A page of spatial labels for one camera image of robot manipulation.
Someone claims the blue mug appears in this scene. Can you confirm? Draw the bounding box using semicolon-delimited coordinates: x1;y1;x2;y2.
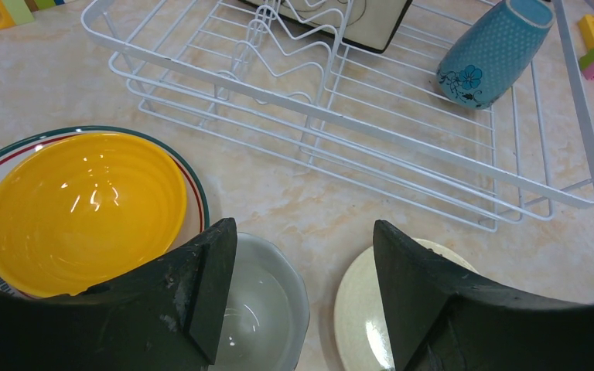
436;0;555;110

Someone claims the white wire dish rack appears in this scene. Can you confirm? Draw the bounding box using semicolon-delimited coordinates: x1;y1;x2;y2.
80;1;594;231

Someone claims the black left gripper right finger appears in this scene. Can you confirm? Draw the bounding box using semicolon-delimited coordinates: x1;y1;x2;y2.
373;220;594;370

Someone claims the cream small leaf plate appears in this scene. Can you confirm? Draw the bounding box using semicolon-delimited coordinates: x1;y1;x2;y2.
333;237;477;371

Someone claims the yellow bowl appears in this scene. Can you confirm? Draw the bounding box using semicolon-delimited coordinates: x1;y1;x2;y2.
0;132;188;298

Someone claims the pink mug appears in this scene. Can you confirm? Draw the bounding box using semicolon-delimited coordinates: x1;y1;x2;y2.
210;232;310;370

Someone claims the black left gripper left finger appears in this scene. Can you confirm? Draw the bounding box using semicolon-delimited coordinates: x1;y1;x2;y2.
0;218;237;370

